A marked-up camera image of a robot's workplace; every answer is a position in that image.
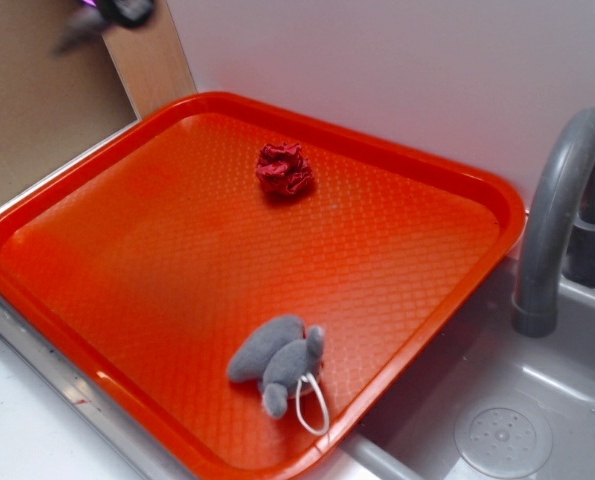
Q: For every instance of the blurred dark gripper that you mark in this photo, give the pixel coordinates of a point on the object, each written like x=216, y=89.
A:
x=92, y=19

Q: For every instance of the grey plastic faucet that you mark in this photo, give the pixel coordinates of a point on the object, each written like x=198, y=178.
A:
x=559, y=239

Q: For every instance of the grey plush toy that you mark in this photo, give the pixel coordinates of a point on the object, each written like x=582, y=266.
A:
x=284, y=357

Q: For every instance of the crumpled red paper ball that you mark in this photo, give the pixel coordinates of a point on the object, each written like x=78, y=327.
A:
x=282, y=169

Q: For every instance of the light wooden board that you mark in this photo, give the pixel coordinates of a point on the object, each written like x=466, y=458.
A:
x=151, y=63

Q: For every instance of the grey toy sink basin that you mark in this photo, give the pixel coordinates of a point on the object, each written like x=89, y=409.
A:
x=484, y=402

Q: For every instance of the red plastic tray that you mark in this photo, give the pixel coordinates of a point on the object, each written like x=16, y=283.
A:
x=150, y=262

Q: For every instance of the brown cardboard sheet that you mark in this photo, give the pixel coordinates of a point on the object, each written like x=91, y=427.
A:
x=51, y=108

